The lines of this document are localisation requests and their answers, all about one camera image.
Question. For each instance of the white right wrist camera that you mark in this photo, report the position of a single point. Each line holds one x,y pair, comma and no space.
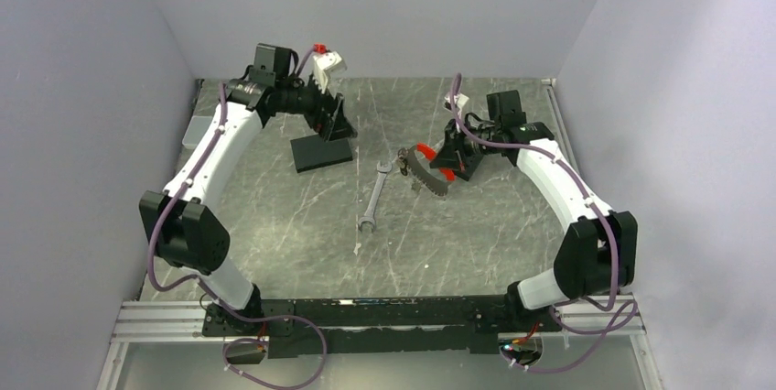
457,102

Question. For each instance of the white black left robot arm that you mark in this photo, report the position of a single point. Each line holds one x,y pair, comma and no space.
186,240

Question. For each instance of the bunch of keys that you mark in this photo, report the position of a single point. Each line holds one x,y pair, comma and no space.
403,165

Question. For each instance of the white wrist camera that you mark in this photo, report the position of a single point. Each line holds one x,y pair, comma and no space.
457,102
326,63

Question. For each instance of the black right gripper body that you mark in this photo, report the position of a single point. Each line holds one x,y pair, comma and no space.
464,148

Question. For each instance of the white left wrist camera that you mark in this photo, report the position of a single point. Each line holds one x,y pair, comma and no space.
326,63

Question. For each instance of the silver open-end wrench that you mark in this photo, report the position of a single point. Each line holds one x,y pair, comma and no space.
368,218

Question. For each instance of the aluminium frame rail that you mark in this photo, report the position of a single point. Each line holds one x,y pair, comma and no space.
182,321

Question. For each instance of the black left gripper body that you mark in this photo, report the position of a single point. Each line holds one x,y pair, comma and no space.
316,114

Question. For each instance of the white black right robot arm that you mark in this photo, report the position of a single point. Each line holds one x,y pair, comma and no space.
598,251

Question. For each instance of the black flat box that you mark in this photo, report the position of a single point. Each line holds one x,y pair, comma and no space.
312,152

